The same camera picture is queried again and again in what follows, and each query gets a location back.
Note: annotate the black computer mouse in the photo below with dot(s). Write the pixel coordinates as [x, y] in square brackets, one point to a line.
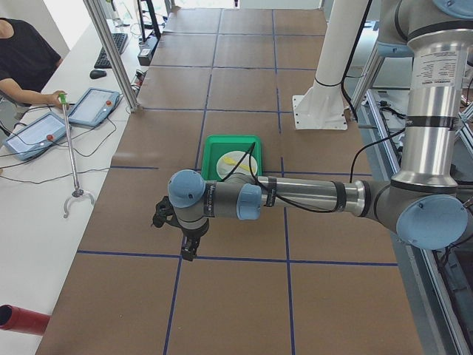
[97, 73]

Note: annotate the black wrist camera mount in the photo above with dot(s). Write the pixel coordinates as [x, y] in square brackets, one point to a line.
[164, 213]

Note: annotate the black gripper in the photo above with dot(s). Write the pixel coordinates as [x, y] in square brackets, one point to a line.
[191, 234]

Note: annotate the blue teach pendant far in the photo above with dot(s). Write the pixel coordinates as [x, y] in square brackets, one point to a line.
[94, 106]

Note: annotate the aluminium side frame rail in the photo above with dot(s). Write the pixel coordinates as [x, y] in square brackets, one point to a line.
[420, 206]

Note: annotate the blue teach pendant near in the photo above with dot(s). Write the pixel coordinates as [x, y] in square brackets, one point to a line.
[33, 139]

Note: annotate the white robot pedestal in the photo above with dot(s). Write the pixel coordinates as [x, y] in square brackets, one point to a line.
[322, 106]

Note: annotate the aluminium frame post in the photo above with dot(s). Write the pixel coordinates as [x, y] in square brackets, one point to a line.
[99, 21]

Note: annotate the person in black shirt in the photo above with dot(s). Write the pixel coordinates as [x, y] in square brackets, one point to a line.
[27, 64]

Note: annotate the yellow plastic spoon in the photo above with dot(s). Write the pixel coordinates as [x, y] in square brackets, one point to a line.
[232, 162]

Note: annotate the blue teach pendant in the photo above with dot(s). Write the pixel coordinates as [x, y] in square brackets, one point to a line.
[33, 139]
[94, 106]

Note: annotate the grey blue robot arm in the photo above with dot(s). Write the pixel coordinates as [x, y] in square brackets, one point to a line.
[437, 34]

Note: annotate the silver reacher grabber tool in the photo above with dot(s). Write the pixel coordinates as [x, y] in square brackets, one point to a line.
[78, 192]

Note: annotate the green plastic tray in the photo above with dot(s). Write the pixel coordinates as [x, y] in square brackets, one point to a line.
[233, 146]

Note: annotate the red cylinder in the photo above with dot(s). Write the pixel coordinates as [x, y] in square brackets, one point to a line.
[23, 321]

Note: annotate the white round plate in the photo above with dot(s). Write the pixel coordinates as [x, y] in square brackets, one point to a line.
[237, 161]

